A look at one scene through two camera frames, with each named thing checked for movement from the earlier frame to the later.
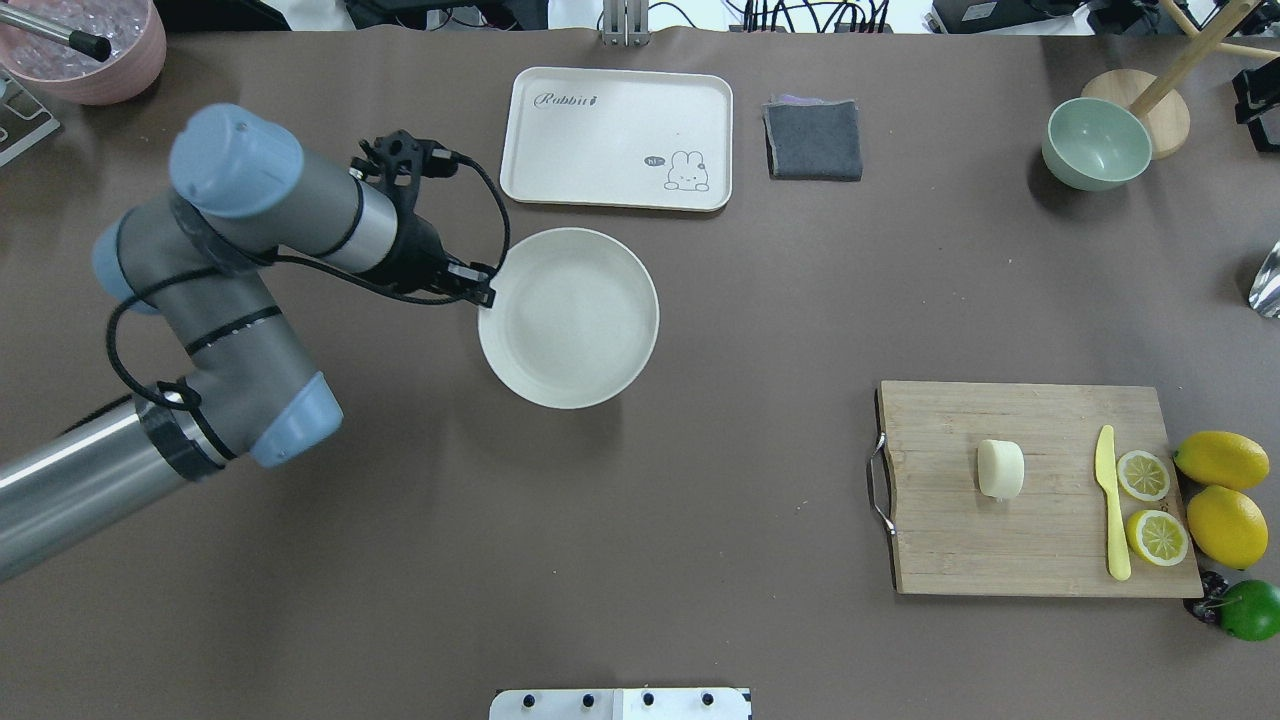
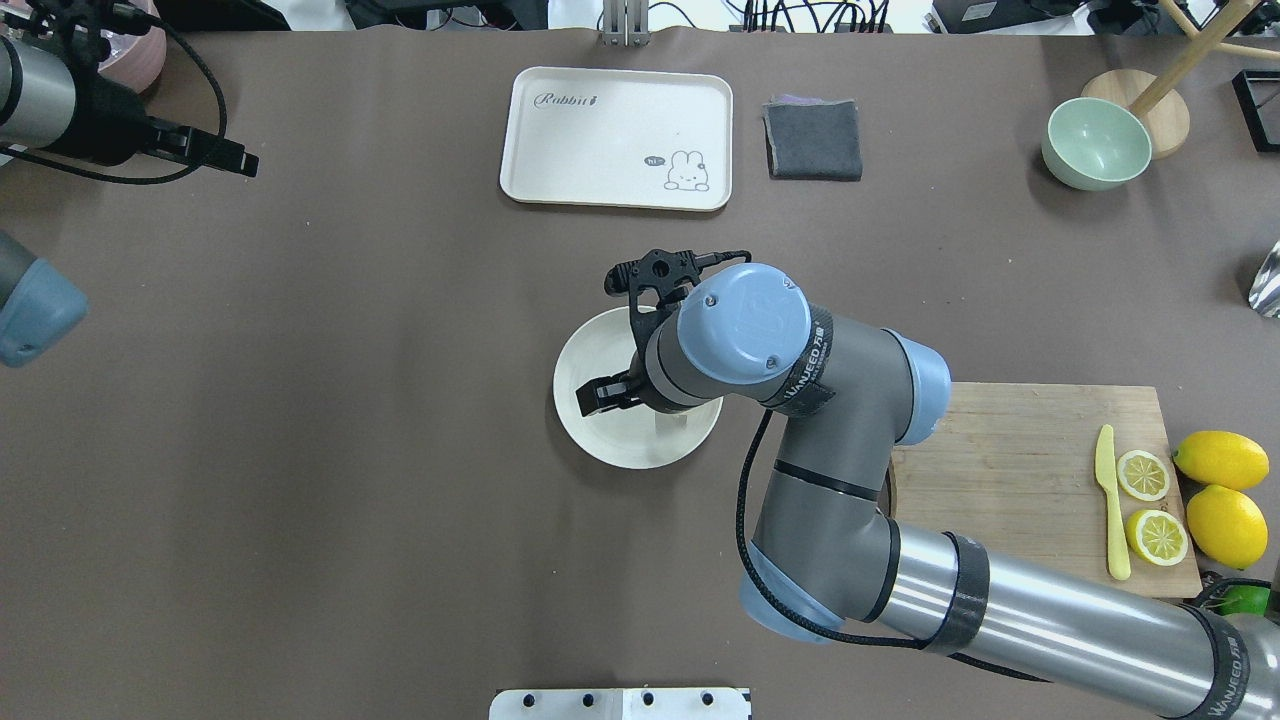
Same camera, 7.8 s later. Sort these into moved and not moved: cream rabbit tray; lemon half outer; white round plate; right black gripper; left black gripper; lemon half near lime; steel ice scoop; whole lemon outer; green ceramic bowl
Moved: left black gripper; right black gripper; white round plate
Not moved: whole lemon outer; steel ice scoop; cream rabbit tray; lemon half outer; lemon half near lime; green ceramic bowl
